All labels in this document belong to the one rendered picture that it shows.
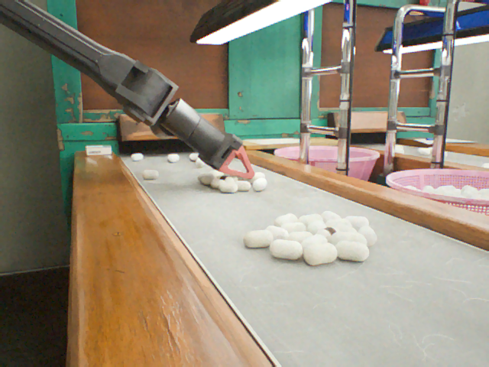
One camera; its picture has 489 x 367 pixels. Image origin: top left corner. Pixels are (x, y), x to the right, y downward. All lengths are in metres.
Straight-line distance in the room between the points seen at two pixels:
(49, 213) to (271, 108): 1.22
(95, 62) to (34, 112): 1.36
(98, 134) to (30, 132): 0.88
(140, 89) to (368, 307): 0.51
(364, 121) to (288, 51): 0.35
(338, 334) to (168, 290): 0.13
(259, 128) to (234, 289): 1.00
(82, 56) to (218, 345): 0.58
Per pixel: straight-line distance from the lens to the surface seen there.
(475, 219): 0.56
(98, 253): 0.41
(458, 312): 0.38
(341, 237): 0.46
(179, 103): 0.74
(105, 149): 1.12
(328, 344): 0.31
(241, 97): 1.32
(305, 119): 0.94
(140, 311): 0.30
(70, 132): 1.23
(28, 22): 0.79
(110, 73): 0.73
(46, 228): 2.16
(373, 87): 1.58
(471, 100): 3.27
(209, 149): 0.75
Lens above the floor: 0.90
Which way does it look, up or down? 11 degrees down
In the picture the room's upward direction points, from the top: straight up
